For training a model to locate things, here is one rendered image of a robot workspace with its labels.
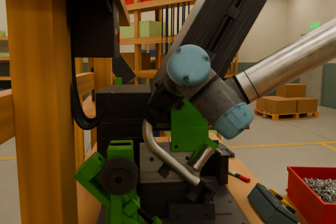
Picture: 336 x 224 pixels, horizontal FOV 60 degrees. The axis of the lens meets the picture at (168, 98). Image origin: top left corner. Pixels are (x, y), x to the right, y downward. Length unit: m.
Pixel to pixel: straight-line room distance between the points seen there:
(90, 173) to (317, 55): 0.52
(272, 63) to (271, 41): 10.44
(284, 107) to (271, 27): 4.71
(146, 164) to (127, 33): 3.55
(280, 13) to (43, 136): 10.93
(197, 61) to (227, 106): 0.10
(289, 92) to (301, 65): 6.89
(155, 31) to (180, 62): 3.61
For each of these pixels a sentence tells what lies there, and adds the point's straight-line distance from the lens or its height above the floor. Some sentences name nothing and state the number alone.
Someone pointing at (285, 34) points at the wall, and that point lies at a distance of 11.37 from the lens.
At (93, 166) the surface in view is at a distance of 0.61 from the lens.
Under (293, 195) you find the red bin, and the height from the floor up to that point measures 0.83.
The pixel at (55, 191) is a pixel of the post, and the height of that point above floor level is 1.06.
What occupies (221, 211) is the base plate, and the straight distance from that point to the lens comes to 0.93.
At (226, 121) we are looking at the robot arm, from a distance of 0.54.
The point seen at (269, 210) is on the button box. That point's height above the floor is 0.93.
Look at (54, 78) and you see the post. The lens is 0.64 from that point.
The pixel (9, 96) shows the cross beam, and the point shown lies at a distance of 0.66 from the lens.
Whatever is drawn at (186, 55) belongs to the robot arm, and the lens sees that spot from 0.52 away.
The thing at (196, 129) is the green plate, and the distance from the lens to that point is 0.89.
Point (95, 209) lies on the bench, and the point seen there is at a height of 0.88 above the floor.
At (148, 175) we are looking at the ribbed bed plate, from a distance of 0.91.
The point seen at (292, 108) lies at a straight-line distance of 7.18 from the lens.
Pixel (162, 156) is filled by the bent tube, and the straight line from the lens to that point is 0.84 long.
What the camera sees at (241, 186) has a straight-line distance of 1.10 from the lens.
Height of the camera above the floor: 1.34
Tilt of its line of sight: 7 degrees down
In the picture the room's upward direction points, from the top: straight up
